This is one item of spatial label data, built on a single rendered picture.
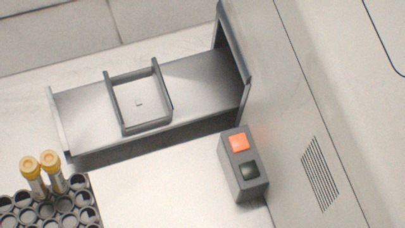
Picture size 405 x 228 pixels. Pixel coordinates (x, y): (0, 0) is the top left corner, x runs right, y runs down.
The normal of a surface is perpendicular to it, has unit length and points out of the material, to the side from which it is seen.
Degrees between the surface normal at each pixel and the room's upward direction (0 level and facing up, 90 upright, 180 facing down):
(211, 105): 0
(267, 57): 90
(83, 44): 0
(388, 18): 0
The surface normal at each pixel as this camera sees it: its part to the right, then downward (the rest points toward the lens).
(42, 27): 0.07, -0.36
